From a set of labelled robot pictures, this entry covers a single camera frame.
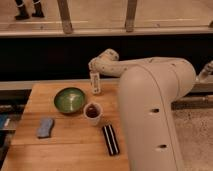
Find green ceramic bowl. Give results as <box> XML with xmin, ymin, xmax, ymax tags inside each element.
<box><xmin>54</xmin><ymin>87</ymin><xmax>86</xmax><ymax>114</ymax></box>

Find left metal railing post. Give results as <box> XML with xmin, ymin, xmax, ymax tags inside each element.
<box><xmin>57</xmin><ymin>0</ymin><xmax>73</xmax><ymax>34</ymax></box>

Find right metal railing post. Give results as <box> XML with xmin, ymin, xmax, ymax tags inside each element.
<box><xmin>125</xmin><ymin>0</ymin><xmax>138</xmax><ymax>32</ymax></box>

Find person's dark boots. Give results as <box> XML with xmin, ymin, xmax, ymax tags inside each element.
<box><xmin>15</xmin><ymin>0</ymin><xmax>44</xmax><ymax>20</ymax></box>

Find white cup with dark liquid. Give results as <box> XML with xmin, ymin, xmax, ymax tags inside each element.
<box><xmin>83</xmin><ymin>102</ymin><xmax>103</xmax><ymax>126</ymax></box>

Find blue object at left edge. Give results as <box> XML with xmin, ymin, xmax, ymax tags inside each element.
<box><xmin>0</xmin><ymin>115</ymin><xmax>10</xmax><ymax>130</ymax></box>

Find metal railing post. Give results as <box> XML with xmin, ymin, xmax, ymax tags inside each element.
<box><xmin>125</xmin><ymin>0</ymin><xmax>138</xmax><ymax>32</ymax></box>
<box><xmin>57</xmin><ymin>0</ymin><xmax>73</xmax><ymax>34</ymax></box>

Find cream fixture at right edge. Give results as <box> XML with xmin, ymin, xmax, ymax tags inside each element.
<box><xmin>197</xmin><ymin>60</ymin><xmax>213</xmax><ymax>82</ymax></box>

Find black striped rectangular block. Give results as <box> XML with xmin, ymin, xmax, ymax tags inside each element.
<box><xmin>102</xmin><ymin>124</ymin><xmax>120</xmax><ymax>156</ymax></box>

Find blue sponge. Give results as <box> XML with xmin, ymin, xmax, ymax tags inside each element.
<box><xmin>37</xmin><ymin>118</ymin><xmax>54</xmax><ymax>138</ymax></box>

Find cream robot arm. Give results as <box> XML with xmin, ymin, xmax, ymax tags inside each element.
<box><xmin>89</xmin><ymin>49</ymin><xmax>196</xmax><ymax>171</ymax></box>

